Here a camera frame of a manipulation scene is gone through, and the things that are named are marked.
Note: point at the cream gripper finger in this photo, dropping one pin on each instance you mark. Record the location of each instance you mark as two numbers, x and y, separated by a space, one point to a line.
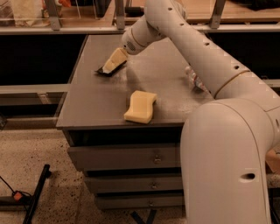
119 55

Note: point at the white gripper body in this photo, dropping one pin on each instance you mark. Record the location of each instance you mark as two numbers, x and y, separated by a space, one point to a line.
129 41

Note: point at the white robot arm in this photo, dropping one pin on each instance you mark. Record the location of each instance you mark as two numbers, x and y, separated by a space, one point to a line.
223 142

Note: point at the yellow sponge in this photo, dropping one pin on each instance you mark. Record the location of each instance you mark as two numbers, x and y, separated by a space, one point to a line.
141 107

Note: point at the grey drawer cabinet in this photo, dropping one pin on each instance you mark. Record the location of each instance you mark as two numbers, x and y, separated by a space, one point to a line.
92 112

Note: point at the clear plastic water bottle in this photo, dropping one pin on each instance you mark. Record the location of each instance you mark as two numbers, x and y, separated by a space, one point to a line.
194 78

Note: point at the top grey drawer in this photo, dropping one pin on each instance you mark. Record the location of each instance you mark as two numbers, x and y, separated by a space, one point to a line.
124 157

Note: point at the grey drawer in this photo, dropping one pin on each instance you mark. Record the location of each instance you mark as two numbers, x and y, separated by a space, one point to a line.
134 183
124 157
140 201

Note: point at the middle grey drawer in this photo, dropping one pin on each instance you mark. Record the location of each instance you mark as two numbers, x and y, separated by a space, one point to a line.
134 183

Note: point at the bottom grey drawer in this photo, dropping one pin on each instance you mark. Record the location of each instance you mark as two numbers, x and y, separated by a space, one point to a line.
140 201

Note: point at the black floor stand bar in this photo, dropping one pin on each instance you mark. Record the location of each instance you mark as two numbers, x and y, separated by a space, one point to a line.
45 174

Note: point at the cardboard box with label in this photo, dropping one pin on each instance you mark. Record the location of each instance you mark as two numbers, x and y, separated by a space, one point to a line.
273 161

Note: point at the metal railing frame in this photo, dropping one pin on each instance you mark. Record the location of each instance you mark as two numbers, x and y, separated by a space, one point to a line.
100 16

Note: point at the orange cable clip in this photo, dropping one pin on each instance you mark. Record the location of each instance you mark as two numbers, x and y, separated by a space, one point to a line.
17 196

